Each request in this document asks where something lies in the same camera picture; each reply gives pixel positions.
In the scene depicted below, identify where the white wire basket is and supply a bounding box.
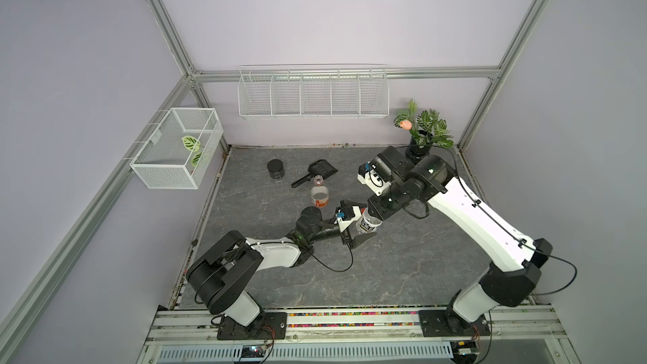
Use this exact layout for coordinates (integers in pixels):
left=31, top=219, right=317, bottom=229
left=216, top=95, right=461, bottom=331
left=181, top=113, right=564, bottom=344
left=130, top=107, right=223, bottom=190

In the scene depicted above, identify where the long white wire shelf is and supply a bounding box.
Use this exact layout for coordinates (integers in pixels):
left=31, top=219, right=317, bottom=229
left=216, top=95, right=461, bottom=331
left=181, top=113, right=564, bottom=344
left=237, top=64, right=390, bottom=119

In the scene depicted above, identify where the green leaf in basket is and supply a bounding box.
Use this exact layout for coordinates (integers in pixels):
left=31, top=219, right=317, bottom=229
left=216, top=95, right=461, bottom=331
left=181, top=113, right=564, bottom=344
left=181, top=136, right=202, bottom=153

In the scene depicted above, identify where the clear bottle white label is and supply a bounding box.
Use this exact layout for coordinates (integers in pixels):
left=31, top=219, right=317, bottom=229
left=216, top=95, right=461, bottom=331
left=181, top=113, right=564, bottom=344
left=357, top=210, right=382, bottom=234

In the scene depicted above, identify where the aluminium front rail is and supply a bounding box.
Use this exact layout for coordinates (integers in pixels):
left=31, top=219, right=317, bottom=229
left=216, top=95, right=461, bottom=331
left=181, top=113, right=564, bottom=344
left=137, top=305, right=582, bottom=363

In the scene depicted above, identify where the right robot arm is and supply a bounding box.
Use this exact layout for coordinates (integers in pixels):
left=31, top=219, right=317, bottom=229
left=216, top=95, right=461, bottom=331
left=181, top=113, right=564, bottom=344
left=358, top=147, right=553, bottom=331

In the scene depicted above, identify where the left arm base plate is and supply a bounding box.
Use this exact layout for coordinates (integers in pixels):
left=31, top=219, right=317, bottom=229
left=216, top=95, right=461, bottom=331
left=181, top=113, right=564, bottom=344
left=217, top=312, right=287, bottom=341

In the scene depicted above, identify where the black scoop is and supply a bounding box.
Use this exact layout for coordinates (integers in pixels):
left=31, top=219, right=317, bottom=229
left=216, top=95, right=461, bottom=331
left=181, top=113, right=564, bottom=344
left=291, top=159, right=338, bottom=188

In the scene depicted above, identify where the black round jar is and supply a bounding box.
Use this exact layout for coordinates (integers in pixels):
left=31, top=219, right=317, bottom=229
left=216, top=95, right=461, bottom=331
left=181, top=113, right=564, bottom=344
left=266, top=158, right=285, bottom=180

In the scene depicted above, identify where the black vase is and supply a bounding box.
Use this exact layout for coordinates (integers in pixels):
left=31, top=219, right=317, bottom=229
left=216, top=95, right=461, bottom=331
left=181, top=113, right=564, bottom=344
left=404, top=138, right=433, bottom=164

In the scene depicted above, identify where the clear bottle red label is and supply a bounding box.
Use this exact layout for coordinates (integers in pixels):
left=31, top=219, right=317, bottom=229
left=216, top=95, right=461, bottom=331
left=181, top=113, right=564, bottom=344
left=310, top=175, right=330, bottom=208

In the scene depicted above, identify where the artificial green plant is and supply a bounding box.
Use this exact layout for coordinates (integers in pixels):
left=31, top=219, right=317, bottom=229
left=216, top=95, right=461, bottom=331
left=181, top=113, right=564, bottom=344
left=394, top=99, right=454, bottom=148

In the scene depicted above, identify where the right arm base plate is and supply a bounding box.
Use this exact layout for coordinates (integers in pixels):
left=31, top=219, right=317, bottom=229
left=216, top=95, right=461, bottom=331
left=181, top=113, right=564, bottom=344
left=418, top=309, right=491, bottom=338

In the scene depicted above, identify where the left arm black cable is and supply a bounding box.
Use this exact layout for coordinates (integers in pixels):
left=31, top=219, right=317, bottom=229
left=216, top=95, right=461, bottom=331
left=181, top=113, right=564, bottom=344
left=307, top=242, right=355, bottom=274

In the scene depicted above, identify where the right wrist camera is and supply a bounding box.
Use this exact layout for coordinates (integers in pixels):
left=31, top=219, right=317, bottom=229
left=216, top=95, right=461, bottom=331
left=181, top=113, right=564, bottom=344
left=357, top=161, right=393, bottom=196

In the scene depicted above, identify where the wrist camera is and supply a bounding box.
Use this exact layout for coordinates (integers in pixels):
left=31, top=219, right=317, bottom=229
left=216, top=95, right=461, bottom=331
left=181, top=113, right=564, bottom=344
left=357, top=161, right=393, bottom=196
left=335, top=206, right=366, bottom=235

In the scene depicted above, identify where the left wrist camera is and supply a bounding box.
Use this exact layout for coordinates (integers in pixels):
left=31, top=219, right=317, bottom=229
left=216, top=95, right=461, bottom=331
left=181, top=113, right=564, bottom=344
left=335, top=206, right=366, bottom=235

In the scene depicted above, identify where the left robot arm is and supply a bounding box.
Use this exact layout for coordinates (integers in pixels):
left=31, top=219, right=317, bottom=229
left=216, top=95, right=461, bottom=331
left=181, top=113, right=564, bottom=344
left=186, top=200, right=367, bottom=330

